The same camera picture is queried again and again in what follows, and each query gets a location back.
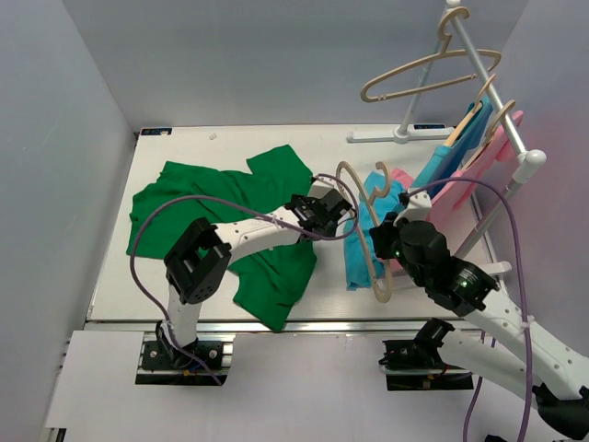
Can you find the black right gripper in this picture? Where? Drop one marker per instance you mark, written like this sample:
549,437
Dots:
384,232

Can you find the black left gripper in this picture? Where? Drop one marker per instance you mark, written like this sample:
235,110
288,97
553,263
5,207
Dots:
330,229

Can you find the green t shirt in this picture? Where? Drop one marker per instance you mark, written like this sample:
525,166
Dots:
270,282

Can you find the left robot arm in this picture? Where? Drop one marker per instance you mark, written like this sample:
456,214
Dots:
198,261

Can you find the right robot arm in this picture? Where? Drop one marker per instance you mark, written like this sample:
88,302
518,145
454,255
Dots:
532,363

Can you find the blue t shirt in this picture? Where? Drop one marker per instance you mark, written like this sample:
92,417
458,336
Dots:
355,269

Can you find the pink t shirt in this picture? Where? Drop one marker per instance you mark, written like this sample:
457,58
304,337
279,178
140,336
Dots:
485,152

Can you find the beige hanger under blue shirt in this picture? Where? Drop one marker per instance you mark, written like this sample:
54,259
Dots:
477,105

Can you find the beige hanger under pink shirt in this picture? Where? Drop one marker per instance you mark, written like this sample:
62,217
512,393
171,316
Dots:
490,131

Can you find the blue label sticker right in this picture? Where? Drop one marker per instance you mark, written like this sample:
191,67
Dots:
430,126

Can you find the blue label sticker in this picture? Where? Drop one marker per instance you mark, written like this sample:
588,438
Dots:
165,131
430,126

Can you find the white clothes rack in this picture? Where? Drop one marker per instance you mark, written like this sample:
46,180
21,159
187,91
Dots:
453,41

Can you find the blue label sticker left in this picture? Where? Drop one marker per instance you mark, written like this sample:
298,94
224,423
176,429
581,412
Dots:
165,131

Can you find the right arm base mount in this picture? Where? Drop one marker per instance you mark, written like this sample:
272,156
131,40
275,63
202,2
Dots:
415,364

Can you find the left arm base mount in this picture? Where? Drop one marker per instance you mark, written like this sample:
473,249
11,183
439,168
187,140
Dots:
201,363

